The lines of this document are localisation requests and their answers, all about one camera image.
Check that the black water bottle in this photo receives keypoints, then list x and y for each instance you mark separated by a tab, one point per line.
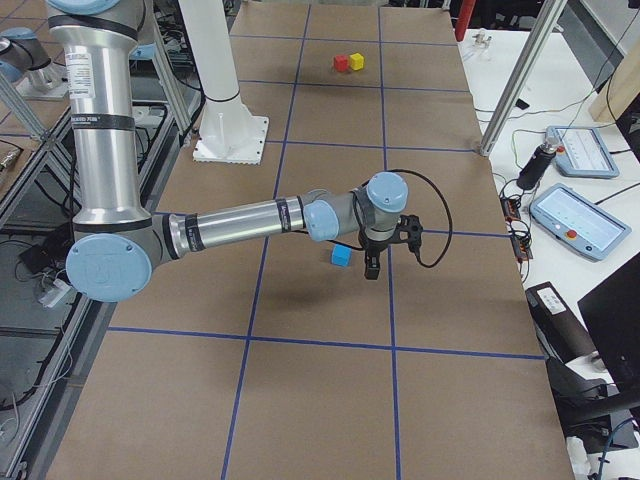
535	168

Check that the red cylinder object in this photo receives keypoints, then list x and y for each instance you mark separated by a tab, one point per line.
464	17

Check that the red cube block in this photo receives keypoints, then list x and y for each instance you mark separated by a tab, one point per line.
341	63

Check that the near teach pendant tablet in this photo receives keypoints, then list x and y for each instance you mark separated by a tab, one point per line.
578	223

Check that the orange electronics board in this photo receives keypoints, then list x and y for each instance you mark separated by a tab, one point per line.
518	230

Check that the black monitor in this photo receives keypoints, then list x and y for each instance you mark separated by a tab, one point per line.
611	314

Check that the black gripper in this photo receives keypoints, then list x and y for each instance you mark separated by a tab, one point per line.
374	246

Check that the blue cube block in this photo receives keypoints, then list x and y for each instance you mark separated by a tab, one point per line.
341	255

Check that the aluminium frame post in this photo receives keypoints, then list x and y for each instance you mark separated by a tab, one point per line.
536	40

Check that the yellow cube block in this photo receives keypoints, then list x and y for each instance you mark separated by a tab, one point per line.
356	61

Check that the black cardboard box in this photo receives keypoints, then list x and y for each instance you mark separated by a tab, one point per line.
562	334

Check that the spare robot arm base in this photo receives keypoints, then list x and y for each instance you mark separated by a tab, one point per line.
26	64

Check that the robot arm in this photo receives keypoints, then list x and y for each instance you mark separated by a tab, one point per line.
118	243

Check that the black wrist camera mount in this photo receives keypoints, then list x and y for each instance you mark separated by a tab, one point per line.
409	232

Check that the white camera pillar mount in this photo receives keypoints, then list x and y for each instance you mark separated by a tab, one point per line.
228	131

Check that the teach pendant tablet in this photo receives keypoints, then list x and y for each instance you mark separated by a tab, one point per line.
582	153
578	223

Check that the far teach pendant tablet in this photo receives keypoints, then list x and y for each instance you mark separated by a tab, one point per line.
582	153

